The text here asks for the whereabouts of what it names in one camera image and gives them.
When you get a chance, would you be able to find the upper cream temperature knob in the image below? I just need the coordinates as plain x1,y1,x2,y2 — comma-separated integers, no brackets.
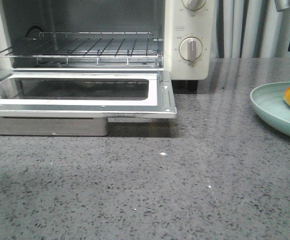
182,0,206,11

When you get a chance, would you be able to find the grey robot gripper body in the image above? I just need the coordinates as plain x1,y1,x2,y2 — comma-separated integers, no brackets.
275,0,290,12

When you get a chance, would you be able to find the mint green plate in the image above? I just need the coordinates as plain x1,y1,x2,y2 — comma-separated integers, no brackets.
250,81,290,136

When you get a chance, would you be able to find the black right oven foot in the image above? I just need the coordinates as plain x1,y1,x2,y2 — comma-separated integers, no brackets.
187,80,198,92

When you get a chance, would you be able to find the cream Toshiba toaster oven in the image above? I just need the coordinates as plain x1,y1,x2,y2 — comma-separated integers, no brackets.
0,0,215,81

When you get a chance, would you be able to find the metal wire oven rack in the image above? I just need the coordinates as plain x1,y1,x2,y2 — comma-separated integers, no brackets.
0,32,163,69

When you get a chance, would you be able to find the glass oven door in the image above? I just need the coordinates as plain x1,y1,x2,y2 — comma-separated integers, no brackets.
0,71,177,119

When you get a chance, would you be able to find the lower cream timer knob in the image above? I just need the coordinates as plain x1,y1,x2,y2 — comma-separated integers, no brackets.
179,37,202,62

